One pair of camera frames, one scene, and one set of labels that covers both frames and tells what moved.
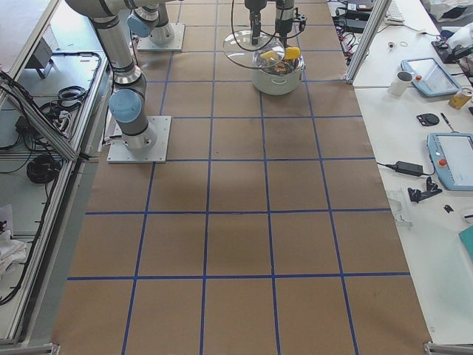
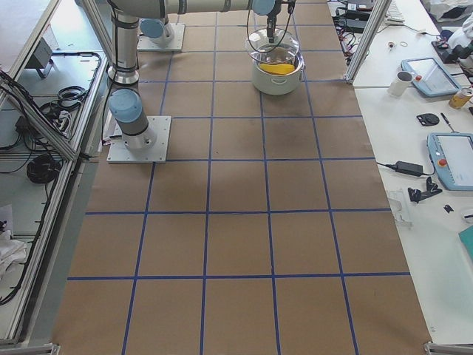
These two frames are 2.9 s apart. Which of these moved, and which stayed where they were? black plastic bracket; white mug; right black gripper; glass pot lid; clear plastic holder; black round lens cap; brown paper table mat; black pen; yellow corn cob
Moved: yellow corn cob; right black gripper; glass pot lid
Stayed: clear plastic holder; brown paper table mat; white mug; black plastic bracket; black pen; black round lens cap
